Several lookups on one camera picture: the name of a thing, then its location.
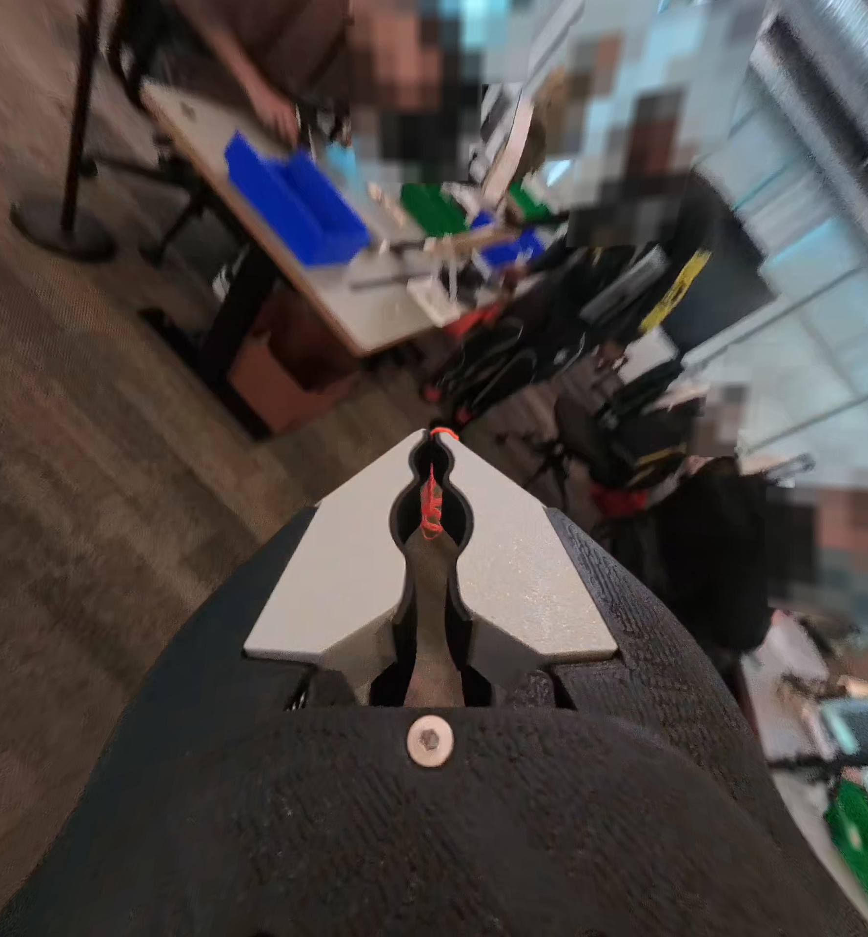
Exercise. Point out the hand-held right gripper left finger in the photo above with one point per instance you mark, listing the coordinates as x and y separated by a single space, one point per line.
332 586

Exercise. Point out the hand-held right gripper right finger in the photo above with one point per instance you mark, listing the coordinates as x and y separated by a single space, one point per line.
529 586

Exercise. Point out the cardboard box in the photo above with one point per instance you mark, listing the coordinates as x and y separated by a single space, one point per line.
280 366

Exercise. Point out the red orange object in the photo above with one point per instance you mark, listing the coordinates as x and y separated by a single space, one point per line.
471 315

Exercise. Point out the grey work table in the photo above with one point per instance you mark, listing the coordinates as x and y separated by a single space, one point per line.
302 264

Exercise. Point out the small blue parts bin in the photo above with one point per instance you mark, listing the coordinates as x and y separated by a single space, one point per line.
507 246

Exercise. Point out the white tilted stand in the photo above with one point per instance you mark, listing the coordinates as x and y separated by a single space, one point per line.
463 249

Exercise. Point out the green parts bin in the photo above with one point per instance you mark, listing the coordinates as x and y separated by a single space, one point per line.
434 208
529 201

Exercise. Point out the large blue parts bin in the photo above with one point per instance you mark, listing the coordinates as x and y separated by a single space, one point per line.
295 198

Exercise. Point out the green tray bin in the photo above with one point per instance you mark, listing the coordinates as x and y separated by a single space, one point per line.
866 842

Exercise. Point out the black stool chair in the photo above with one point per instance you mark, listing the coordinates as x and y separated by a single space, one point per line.
61 227

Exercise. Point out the black wall screen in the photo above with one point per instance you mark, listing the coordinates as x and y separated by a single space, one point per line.
712 278

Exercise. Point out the silver spiral air duct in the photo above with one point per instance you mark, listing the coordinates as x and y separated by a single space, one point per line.
844 117

